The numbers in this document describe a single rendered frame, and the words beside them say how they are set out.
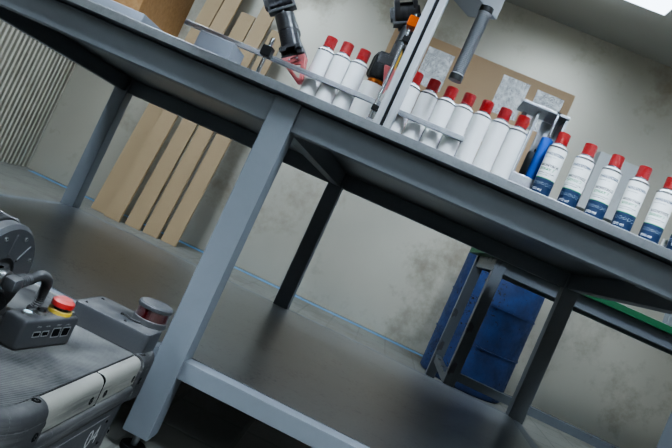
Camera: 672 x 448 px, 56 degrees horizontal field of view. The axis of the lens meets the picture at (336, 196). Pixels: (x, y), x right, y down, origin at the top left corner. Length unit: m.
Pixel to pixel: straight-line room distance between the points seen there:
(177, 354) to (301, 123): 0.55
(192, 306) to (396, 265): 3.50
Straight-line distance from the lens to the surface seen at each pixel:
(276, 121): 1.35
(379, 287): 4.78
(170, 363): 1.40
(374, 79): 2.06
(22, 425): 0.91
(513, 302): 4.04
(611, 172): 1.80
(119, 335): 1.26
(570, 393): 5.06
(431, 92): 1.77
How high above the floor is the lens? 0.61
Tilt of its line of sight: 2 degrees up
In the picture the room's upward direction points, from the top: 24 degrees clockwise
